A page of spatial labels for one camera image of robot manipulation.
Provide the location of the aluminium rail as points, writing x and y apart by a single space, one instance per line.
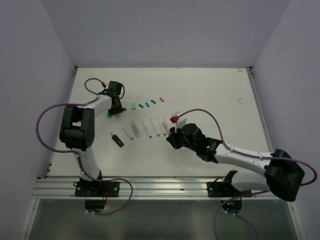
144 188

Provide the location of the pink pen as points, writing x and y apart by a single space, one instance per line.
165 128

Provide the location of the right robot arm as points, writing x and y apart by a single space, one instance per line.
270 172

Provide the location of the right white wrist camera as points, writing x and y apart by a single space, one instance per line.
178 121

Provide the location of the light green highlighter cap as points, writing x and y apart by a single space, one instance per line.
133 106

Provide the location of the light green highlighter body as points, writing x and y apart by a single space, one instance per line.
135 130

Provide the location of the teal capped white marker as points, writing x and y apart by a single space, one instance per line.
146 129

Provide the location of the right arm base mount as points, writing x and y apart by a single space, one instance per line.
222 188

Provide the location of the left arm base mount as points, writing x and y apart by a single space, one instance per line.
96 189

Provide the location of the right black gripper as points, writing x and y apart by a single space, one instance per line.
172 138

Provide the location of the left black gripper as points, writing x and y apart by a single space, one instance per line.
119 109

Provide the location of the dark green capped marker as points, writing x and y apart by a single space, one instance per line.
162 127

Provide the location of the blue capped white marker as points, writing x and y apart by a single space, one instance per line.
154 127

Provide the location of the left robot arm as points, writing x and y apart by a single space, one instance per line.
77 129

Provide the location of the black green highlighter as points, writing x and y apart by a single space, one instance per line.
117 140

